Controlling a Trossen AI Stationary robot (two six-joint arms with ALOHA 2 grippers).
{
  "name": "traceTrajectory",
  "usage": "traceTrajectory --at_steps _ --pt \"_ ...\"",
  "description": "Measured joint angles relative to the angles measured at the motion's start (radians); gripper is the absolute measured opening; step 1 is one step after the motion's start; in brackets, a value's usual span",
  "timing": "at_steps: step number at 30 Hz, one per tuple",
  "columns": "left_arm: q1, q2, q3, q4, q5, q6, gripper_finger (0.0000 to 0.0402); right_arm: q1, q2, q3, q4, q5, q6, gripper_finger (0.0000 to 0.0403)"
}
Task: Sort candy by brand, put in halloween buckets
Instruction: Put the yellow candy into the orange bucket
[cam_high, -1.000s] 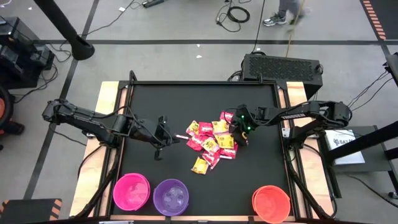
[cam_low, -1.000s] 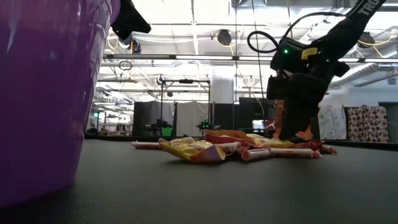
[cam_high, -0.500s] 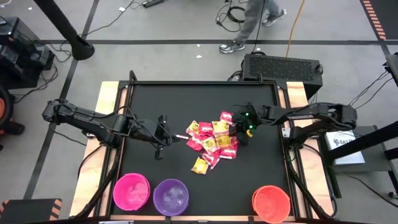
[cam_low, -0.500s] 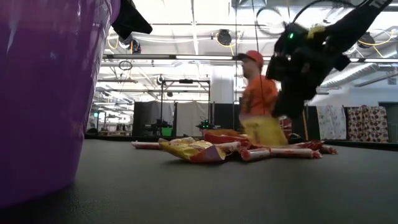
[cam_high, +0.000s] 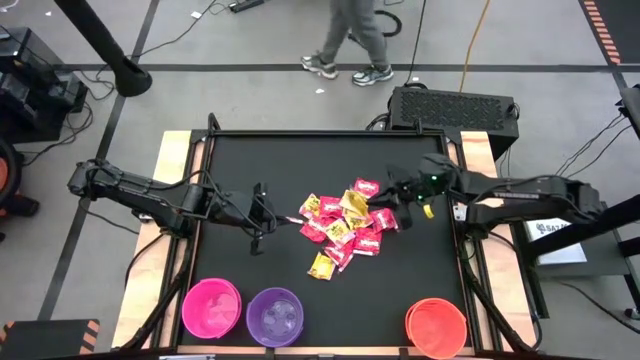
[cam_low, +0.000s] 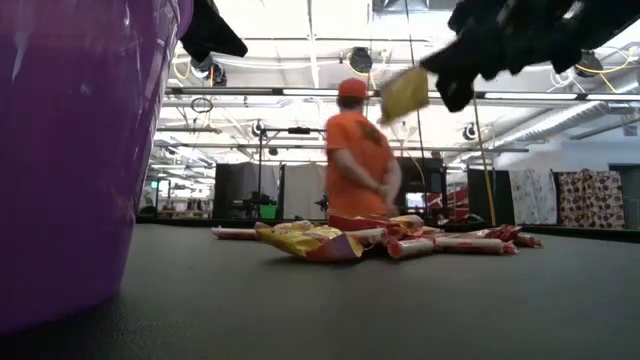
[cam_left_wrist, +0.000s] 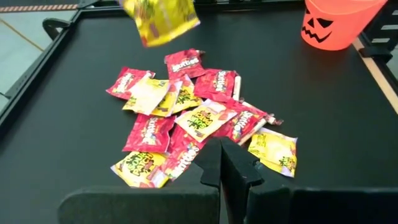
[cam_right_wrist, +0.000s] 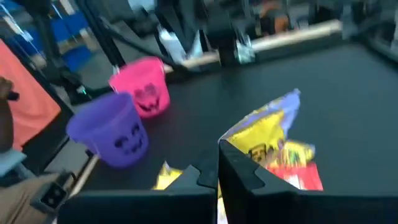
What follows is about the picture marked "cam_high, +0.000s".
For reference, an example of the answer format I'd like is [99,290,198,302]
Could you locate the thin black cable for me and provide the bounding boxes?
[130,0,236,64]

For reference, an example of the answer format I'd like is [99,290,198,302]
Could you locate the black table frame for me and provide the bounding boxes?
[177,112,484,354]

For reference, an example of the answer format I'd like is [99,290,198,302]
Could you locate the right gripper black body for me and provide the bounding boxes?
[387,167,441,232]

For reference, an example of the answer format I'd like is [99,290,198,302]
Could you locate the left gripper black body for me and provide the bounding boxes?
[219,182,276,256]

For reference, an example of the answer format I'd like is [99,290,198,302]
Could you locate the pink plastic bucket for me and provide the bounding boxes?
[180,277,244,340]

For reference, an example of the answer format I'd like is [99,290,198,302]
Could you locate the black metal stand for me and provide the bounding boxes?
[514,192,640,321]

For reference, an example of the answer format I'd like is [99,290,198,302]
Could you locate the long black cable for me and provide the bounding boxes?
[403,0,429,85]

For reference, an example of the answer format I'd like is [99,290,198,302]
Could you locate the black monitor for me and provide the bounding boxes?
[615,83,640,141]

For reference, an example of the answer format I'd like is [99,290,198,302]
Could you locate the black pole with round base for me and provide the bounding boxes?
[53,0,154,99]

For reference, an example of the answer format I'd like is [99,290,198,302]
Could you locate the black computer tower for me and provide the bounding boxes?
[388,85,521,161]

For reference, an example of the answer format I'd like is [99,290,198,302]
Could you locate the black support strut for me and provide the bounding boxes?
[457,239,544,354]
[119,234,199,351]

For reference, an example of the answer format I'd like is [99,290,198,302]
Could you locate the black equipment box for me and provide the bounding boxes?
[0,27,90,145]

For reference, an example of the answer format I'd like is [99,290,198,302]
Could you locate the purple plastic bucket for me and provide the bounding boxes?
[245,287,305,349]

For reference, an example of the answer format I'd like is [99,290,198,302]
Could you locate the black mat striped edge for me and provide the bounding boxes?
[578,0,640,66]

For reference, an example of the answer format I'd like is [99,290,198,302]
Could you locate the orange black floor machine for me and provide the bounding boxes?
[0,137,41,244]

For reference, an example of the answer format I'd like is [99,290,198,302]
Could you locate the black mat striped corners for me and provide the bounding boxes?
[0,318,101,360]

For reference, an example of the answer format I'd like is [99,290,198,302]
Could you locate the black power strip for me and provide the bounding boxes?
[228,0,266,14]

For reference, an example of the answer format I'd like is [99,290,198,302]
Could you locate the person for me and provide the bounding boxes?
[299,0,396,87]

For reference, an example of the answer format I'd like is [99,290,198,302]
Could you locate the white printed sheet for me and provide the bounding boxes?
[523,217,589,266]

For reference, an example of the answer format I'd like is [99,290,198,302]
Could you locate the coiled black cable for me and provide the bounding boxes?
[374,9,404,39]
[19,69,117,167]

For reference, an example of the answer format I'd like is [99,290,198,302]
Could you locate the orange plastic bucket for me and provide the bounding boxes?
[404,297,469,360]

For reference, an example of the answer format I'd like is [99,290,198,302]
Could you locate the yellow Sour Patch candy pack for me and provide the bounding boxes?
[339,188,370,216]
[344,209,375,231]
[298,193,322,220]
[307,252,337,282]
[324,218,356,247]

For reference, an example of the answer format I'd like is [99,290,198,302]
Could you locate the light wooden board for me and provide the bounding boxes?
[447,130,539,351]
[110,130,206,350]

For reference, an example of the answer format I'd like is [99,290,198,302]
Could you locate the yellow orange cable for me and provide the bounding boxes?
[458,0,494,94]

